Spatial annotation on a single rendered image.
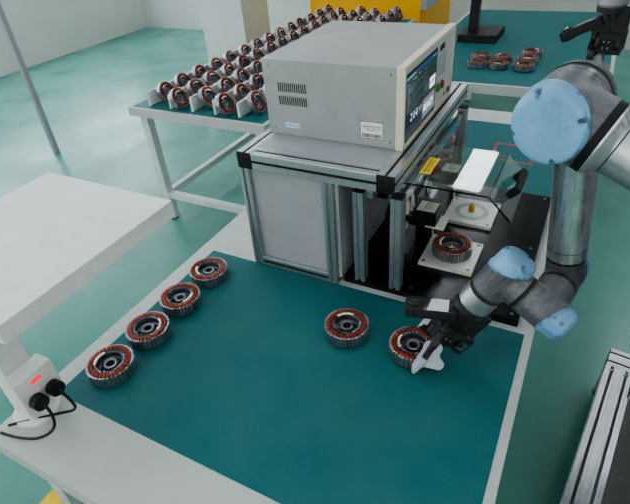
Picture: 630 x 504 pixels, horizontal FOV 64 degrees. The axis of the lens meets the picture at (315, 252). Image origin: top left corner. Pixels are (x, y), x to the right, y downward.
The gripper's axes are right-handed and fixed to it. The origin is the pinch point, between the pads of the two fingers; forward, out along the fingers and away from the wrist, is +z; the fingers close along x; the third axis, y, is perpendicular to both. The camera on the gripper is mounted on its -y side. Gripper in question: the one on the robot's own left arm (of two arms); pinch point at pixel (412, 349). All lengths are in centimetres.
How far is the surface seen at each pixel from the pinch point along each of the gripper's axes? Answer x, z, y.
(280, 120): 40, -14, -55
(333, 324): 2.6, 8.0, -18.3
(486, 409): -13.1, -7.4, 14.9
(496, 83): 198, -12, 22
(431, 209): 37.6, -14.3, -7.3
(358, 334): 0.0, 4.3, -12.6
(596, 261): 148, 25, 109
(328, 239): 22.3, 0.4, -28.6
